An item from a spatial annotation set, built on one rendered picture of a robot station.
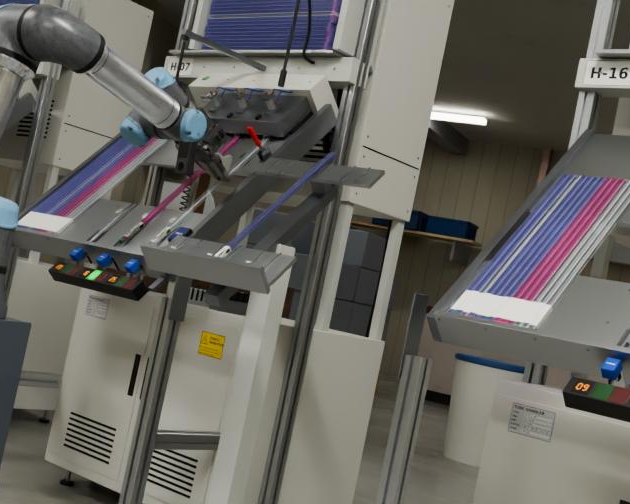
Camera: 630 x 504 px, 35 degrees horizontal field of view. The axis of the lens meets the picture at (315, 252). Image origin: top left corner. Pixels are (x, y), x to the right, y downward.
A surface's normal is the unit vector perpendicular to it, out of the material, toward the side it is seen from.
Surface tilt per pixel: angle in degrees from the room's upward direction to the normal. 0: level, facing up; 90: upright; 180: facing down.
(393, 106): 90
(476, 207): 90
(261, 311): 90
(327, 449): 90
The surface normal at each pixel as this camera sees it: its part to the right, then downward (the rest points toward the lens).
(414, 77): 0.76, 0.13
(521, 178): -0.42, -0.13
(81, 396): -0.62, -0.16
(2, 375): 0.89, 0.16
